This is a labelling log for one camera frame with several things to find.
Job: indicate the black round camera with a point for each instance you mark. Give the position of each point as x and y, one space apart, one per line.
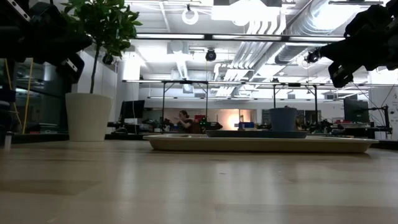
211 55
107 59
312 57

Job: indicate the white plant pot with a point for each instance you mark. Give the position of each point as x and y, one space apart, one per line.
88 118

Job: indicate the person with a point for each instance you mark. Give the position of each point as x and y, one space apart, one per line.
186 123

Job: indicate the black background rig frame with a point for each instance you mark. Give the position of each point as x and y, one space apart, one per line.
315 102
163 99

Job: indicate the black computer monitor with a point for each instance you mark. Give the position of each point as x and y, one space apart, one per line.
133 109
356 110

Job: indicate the overhead light bar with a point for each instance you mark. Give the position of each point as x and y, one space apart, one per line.
245 38

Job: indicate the red box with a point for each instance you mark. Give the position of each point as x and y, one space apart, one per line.
199 117

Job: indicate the blue round plate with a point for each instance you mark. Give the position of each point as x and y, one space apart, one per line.
255 134

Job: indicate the black aluminium rig frame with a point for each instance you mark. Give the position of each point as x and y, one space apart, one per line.
124 136

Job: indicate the beige plastic tray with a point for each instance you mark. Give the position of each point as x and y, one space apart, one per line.
248 144

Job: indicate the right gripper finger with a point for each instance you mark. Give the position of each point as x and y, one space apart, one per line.
340 51

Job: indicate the green leafy plant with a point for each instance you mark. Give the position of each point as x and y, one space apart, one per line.
105 21

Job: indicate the blue cup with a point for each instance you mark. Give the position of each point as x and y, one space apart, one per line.
283 119

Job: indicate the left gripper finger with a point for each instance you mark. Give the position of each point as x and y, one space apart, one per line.
77 43

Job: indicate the blue box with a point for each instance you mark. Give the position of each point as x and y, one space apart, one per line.
246 125

